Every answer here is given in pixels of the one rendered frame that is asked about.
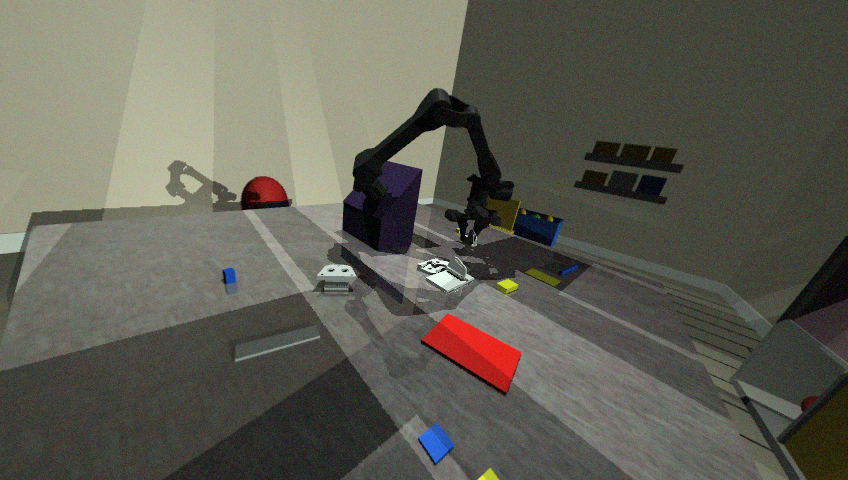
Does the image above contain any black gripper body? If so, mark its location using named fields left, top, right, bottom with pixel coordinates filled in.
left=444, top=196, right=501, bottom=226

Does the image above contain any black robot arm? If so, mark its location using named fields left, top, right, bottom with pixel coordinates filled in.
left=352, top=88, right=514, bottom=226

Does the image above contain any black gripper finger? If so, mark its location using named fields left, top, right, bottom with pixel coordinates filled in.
left=458, top=222, right=469, bottom=241
left=473, top=222, right=489, bottom=236

